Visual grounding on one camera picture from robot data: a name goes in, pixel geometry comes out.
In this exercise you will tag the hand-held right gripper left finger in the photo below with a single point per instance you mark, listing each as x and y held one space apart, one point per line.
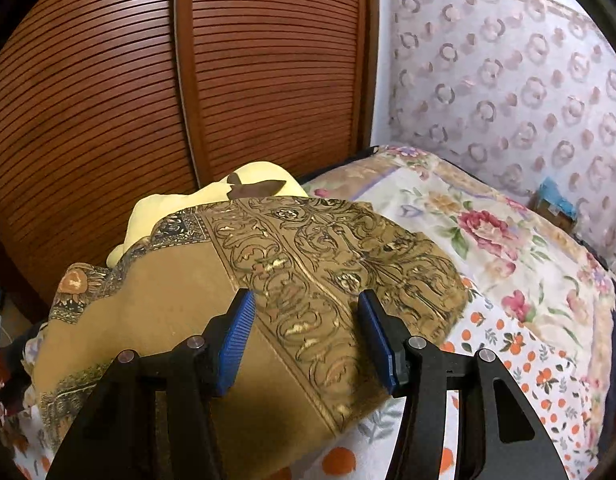
235 340

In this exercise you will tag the blue and brown tissue box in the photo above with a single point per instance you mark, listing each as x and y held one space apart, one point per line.
555 205

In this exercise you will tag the dark clothes pile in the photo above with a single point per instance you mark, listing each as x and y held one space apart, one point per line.
12 375

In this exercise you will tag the wooden louvered wardrobe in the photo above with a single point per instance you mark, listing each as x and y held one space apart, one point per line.
187 85

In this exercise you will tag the orange fruit print bed sheet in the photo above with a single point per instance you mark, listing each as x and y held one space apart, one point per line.
538 375

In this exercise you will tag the floral quilt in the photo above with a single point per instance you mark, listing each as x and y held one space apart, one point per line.
488 240

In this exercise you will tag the circle print sheer curtain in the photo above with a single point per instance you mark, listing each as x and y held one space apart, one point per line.
513 85

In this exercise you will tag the brown patterned shirt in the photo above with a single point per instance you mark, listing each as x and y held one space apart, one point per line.
187 285

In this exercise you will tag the yellow plush toy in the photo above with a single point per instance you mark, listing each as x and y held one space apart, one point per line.
152 210

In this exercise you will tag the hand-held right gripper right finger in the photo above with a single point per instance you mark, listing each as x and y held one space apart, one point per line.
378 345

